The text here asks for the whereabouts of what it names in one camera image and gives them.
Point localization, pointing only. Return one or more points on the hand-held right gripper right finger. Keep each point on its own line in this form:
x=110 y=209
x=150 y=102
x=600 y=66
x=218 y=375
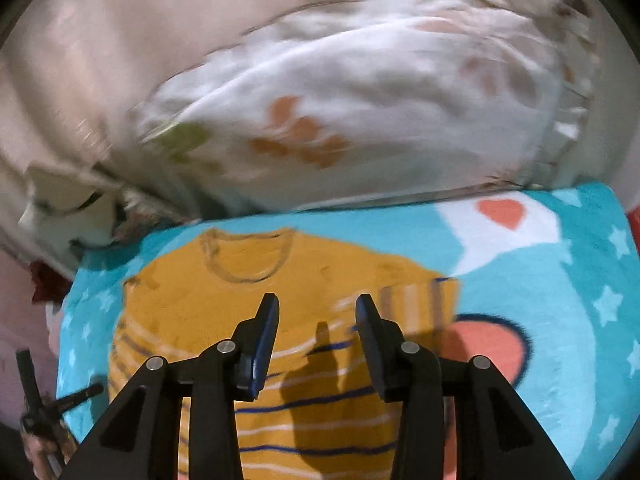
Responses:
x=372 y=350

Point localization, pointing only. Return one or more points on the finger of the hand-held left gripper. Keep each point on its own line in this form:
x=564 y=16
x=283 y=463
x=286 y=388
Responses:
x=77 y=397
x=29 y=385

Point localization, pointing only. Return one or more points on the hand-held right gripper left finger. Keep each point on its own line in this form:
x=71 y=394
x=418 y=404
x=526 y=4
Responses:
x=262 y=345

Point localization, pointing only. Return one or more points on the yellow striped sweater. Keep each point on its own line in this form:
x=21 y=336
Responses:
x=200 y=300

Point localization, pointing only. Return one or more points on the dark red cloth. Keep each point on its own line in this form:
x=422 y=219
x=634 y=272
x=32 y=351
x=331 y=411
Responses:
x=47 y=280

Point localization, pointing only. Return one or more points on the white crane print pillow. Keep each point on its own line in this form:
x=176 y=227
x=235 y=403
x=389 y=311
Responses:
x=60 y=210

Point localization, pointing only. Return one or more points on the turquoise star printed blanket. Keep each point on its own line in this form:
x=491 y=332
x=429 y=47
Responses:
x=550 y=300

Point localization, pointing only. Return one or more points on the white floral pillow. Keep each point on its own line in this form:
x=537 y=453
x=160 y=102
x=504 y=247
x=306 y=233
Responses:
x=375 y=110

